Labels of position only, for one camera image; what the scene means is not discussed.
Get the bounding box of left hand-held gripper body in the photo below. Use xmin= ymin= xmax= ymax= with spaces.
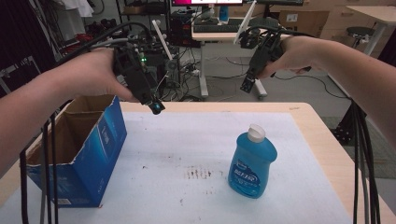
xmin=112 ymin=20 xmax=174 ymax=106

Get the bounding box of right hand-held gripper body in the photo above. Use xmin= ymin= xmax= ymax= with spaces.
xmin=233 ymin=0 xmax=286 ymax=78

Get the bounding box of blue cardboard box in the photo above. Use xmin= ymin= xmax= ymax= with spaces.
xmin=25 ymin=94 xmax=128 ymax=209

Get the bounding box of blue bottle with white cap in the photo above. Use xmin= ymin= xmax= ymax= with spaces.
xmin=227 ymin=123 xmax=278 ymax=200

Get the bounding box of person's right hand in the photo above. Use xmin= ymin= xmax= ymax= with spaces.
xmin=257 ymin=35 xmax=322 ymax=80

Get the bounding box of person's left hand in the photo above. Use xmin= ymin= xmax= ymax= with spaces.
xmin=55 ymin=47 xmax=140 ymax=104

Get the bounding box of brown cardboard box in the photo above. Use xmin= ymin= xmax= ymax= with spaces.
xmin=277 ymin=9 xmax=331 ymax=39

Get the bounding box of black monitor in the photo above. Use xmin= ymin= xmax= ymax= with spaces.
xmin=256 ymin=0 xmax=304 ymax=7

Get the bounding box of white table mat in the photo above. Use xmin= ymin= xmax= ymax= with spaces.
xmin=0 ymin=110 xmax=353 ymax=224

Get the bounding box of white desk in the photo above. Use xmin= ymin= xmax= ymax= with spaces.
xmin=191 ymin=29 xmax=292 ymax=101

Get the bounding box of small blue bottle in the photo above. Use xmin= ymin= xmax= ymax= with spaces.
xmin=219 ymin=5 xmax=231 ymax=22

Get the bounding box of black keyboard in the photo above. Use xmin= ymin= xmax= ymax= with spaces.
xmin=192 ymin=23 xmax=245 ymax=34

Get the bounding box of black computer tower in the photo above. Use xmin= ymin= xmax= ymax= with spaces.
xmin=168 ymin=11 xmax=201 ymax=49

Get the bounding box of monitor with bright screen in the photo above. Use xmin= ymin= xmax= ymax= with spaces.
xmin=170 ymin=0 xmax=244 ymax=7

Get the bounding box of white hanging cloth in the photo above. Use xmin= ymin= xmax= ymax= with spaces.
xmin=51 ymin=0 xmax=95 ymax=19

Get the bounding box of black round stool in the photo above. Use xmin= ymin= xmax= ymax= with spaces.
xmin=346 ymin=25 xmax=375 ymax=49

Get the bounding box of black metal stand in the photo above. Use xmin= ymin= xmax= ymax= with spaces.
xmin=330 ymin=100 xmax=358 ymax=147

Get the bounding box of silver metal stand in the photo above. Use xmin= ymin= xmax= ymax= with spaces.
xmin=0 ymin=55 xmax=42 ymax=95

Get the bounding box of white side table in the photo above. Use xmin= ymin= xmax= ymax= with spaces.
xmin=345 ymin=5 xmax=396 ymax=58

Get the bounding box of bundle of floor cables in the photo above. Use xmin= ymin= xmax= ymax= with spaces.
xmin=148 ymin=55 xmax=248 ymax=103

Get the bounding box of black cable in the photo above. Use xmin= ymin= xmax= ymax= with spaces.
xmin=19 ymin=21 xmax=153 ymax=224
xmin=351 ymin=99 xmax=382 ymax=224

